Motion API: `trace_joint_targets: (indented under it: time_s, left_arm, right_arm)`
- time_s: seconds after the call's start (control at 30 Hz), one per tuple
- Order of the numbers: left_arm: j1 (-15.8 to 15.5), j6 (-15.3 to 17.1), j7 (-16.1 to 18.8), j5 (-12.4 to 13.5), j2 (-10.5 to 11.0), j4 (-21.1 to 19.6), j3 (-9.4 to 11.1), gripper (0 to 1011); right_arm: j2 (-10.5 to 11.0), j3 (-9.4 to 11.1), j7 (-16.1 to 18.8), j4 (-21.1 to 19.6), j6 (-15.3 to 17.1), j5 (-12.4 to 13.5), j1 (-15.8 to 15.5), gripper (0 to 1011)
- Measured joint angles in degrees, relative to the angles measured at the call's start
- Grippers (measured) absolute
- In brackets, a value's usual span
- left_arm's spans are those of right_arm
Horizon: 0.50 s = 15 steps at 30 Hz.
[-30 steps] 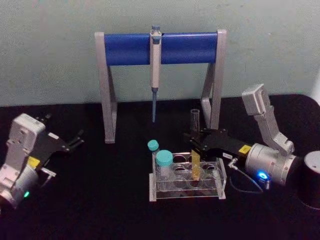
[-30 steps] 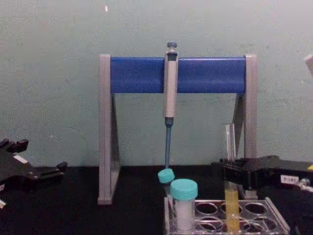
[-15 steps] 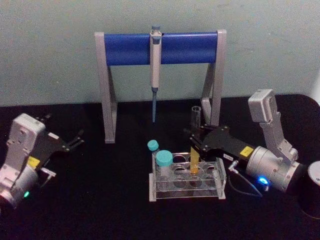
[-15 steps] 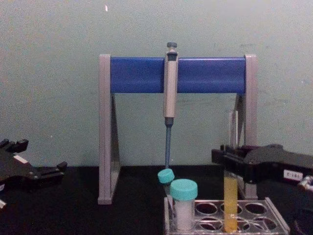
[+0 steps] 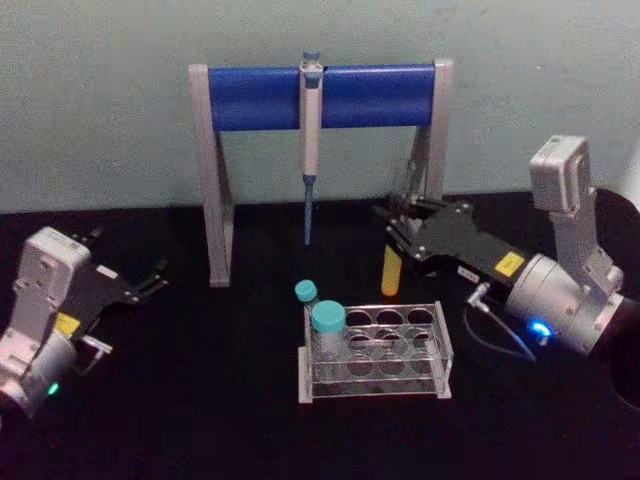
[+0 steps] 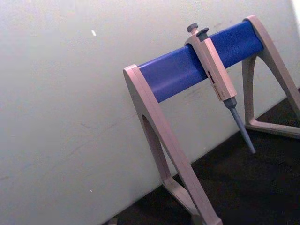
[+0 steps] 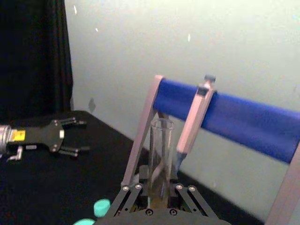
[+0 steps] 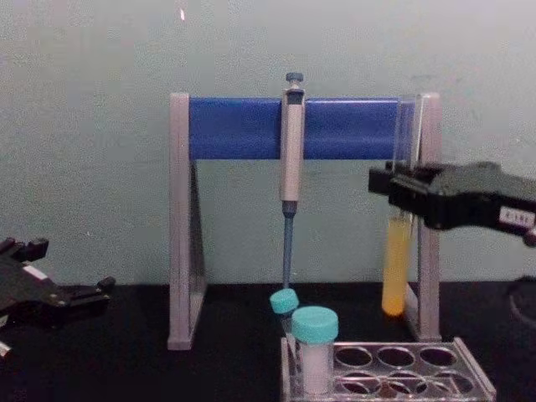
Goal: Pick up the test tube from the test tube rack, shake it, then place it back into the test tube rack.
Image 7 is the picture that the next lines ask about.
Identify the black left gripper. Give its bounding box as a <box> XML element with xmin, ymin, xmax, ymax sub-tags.
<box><xmin>6</xmin><ymin>116</ymin><xmax>91</xmax><ymax>159</ymax></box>

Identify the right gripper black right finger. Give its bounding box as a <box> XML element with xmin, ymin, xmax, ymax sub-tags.
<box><xmin>167</xmin><ymin>174</ymin><xmax>219</xmax><ymax>220</ymax></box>

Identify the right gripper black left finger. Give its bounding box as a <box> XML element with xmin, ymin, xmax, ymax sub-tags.
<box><xmin>106</xmin><ymin>165</ymin><xmax>152</xmax><ymax>218</ymax></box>

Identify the clear glass test tube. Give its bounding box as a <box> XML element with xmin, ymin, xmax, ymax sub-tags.
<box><xmin>149</xmin><ymin>118</ymin><xmax>175</xmax><ymax>209</ymax></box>

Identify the teal plastic cap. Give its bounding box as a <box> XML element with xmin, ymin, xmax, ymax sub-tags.
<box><xmin>93</xmin><ymin>198</ymin><xmax>111</xmax><ymax>218</ymax></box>
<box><xmin>74</xmin><ymin>217</ymin><xmax>96</xmax><ymax>225</ymax></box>

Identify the black table cloth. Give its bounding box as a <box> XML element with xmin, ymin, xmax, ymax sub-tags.
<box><xmin>0</xmin><ymin>109</ymin><xmax>267</xmax><ymax>225</ymax></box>

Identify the black curtain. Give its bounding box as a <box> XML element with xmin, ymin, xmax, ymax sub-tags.
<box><xmin>0</xmin><ymin>0</ymin><xmax>74</xmax><ymax>123</ymax></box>

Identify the silver cable plug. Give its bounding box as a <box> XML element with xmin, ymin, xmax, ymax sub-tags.
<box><xmin>6</xmin><ymin>145</ymin><xmax>24</xmax><ymax>163</ymax></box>

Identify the grey frame rack, blue bar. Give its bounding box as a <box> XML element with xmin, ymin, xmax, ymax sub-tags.
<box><xmin>121</xmin><ymin>74</ymin><xmax>300</xmax><ymax>225</ymax></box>

